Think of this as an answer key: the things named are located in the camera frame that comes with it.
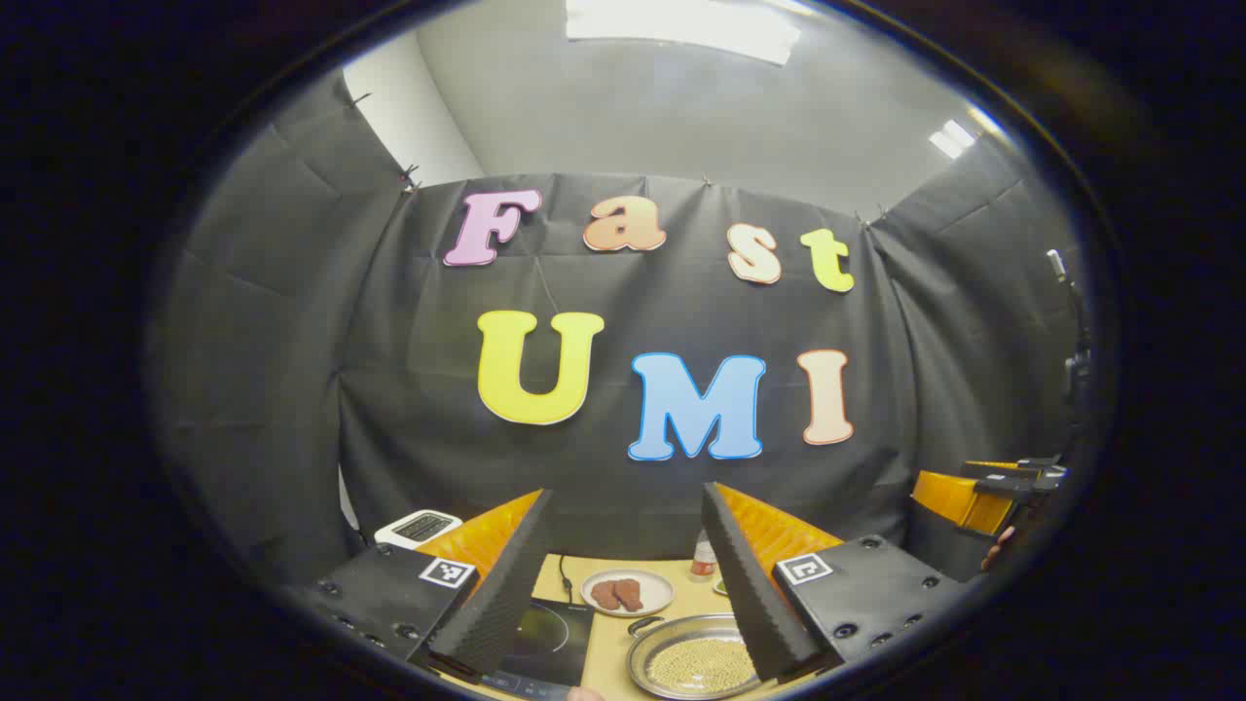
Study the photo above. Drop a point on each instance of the clear plastic water bottle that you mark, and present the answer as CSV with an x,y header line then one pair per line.
x,y
703,560

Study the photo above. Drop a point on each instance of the brown meat slice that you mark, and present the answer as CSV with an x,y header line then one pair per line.
x,y
629,594
604,596

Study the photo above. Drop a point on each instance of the black induction cooktop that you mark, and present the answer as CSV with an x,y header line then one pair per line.
x,y
555,633

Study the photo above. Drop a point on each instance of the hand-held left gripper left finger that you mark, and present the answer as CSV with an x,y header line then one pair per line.
x,y
506,594

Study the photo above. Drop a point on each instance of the white round plate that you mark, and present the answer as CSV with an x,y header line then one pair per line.
x,y
657,589

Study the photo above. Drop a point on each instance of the large ceiling light panel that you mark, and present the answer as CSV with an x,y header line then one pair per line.
x,y
681,24

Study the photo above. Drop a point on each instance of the pile of soybeans in pot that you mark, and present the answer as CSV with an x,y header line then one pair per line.
x,y
701,667

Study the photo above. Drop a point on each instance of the dark tripod stand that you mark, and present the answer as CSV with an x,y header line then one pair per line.
x,y
1074,370

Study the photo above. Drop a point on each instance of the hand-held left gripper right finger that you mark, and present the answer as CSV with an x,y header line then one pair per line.
x,y
745,594

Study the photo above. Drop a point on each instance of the small ceiling light panel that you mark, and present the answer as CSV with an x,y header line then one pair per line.
x,y
952,138

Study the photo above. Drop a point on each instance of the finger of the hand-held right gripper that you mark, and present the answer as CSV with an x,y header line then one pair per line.
x,y
1037,467
959,498

